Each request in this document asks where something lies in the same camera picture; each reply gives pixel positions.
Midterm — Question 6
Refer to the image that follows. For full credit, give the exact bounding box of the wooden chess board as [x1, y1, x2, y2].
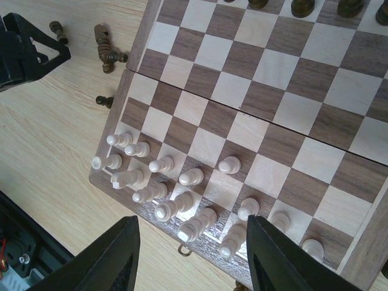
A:
[89, 1, 387, 290]

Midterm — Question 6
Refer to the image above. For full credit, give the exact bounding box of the white pawn on centre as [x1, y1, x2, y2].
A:
[218, 156, 241, 175]

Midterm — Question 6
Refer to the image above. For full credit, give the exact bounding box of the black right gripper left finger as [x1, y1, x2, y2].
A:
[29, 216, 140, 290]

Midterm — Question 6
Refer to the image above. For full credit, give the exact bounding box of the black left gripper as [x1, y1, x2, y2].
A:
[1, 13, 71, 91]

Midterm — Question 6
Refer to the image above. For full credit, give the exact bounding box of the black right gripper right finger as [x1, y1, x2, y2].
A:
[246, 215, 359, 290]

